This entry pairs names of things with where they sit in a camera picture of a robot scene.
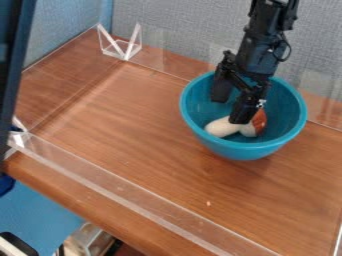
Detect blue cloth object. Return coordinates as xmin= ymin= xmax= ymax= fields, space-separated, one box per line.
xmin=0 ymin=173 xmax=16 ymax=197

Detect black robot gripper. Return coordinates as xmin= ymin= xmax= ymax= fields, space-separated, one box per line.
xmin=211 ymin=32 xmax=291 ymax=124

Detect blue plastic bowl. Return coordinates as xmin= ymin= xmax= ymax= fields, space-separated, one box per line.
xmin=179 ymin=72 xmax=307 ymax=161

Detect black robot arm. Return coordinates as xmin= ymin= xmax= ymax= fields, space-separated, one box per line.
xmin=211 ymin=0 xmax=299 ymax=124

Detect clear acrylic corner bracket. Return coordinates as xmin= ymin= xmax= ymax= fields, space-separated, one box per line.
xmin=96 ymin=23 xmax=143 ymax=61

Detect black white device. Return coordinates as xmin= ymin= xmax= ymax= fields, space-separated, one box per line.
xmin=0 ymin=232 xmax=38 ymax=256

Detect grey metal box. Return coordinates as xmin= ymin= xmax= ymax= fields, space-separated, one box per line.
xmin=59 ymin=222 xmax=115 ymax=256

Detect clear acrylic front barrier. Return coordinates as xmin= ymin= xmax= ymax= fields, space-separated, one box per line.
xmin=6 ymin=119 xmax=279 ymax=256

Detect clear acrylic barrier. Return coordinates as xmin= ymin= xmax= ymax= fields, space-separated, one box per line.
xmin=6 ymin=119 xmax=279 ymax=256
xmin=131 ymin=45 xmax=342 ymax=131

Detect dark blue vertical post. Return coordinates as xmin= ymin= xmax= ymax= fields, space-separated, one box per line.
xmin=0 ymin=0 xmax=37 ymax=173

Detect clear acrylic back barrier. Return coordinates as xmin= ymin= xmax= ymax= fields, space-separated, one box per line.
xmin=131 ymin=45 xmax=342 ymax=131

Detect plush brown white mushroom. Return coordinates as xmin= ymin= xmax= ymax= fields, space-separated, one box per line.
xmin=204 ymin=109 xmax=267 ymax=138

